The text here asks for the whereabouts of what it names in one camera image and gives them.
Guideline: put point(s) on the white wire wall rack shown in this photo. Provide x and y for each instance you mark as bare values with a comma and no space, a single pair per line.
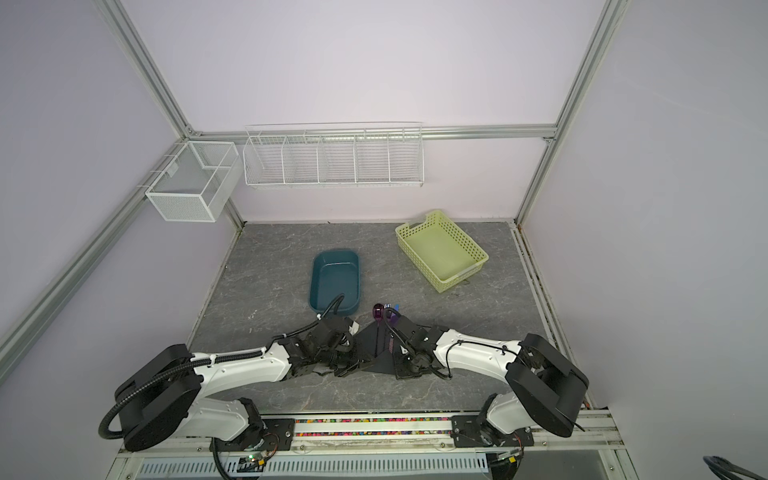
334,154

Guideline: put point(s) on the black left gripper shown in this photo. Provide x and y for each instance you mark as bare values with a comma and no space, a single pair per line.
354,363

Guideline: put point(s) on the white mesh wall basket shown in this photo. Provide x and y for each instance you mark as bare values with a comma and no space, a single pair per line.
198,181

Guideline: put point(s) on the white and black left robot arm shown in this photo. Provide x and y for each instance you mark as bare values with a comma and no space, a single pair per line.
173,395

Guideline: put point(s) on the purple metallic spoon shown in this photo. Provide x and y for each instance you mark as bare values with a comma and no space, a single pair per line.
379,321

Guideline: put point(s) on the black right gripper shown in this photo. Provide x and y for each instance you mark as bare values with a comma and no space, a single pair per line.
401,371

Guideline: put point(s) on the teal plastic cutlery bin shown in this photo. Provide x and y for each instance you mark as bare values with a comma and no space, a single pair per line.
336,272

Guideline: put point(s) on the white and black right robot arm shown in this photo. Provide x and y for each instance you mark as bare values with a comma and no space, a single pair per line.
546,389

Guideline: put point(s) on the light green perforated plastic basket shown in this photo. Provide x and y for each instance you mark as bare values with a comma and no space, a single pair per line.
444,253

